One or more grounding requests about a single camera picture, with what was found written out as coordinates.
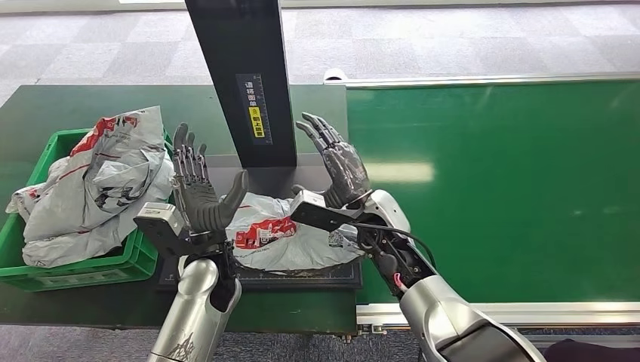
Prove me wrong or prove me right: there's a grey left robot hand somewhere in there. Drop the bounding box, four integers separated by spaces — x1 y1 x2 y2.
171 122 250 236

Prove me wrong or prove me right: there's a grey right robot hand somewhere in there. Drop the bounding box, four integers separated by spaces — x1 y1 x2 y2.
291 112 374 210

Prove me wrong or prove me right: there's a grey mailer bag red label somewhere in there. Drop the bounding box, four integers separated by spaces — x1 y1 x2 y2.
225 192 365 274

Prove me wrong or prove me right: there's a green conveyor belt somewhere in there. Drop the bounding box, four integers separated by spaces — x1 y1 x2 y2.
346 79 640 305

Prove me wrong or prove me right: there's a green plastic crate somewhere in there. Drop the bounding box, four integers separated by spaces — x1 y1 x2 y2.
0 128 174 293

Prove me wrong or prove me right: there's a black scanner column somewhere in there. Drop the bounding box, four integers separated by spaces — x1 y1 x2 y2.
183 0 298 169

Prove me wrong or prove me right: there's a dark rounded object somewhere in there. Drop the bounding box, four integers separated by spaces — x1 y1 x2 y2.
542 339 640 362

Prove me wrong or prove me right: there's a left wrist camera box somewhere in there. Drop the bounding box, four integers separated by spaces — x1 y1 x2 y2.
134 202 195 259

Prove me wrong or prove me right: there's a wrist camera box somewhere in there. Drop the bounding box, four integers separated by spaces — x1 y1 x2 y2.
290 189 365 234
134 202 195 259

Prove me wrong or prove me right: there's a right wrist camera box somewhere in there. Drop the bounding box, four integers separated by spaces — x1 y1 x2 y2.
290 189 365 234

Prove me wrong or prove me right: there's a black scanner base plate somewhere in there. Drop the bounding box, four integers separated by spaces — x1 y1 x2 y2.
157 152 363 292

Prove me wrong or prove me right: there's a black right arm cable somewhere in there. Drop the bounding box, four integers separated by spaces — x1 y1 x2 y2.
349 222 437 271

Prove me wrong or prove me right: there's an aluminium conveyor side rail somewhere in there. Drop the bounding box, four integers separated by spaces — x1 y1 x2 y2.
355 301 640 329
322 67 640 89

